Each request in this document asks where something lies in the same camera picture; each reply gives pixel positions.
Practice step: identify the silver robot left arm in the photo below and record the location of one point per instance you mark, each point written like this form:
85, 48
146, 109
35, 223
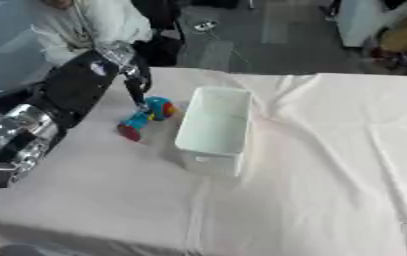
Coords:
11, 133

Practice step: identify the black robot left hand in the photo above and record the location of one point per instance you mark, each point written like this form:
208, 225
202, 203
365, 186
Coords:
78, 86

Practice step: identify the blue multicoloured toy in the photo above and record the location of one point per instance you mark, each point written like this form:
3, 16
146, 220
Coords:
148, 115

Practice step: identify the brown bag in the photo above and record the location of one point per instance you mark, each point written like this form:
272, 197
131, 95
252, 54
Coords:
405, 35

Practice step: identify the person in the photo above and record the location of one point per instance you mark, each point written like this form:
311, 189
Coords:
90, 26

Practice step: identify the white open box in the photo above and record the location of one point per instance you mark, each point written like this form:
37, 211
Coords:
215, 130

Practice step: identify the white power strip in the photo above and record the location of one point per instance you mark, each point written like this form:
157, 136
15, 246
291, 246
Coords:
206, 25

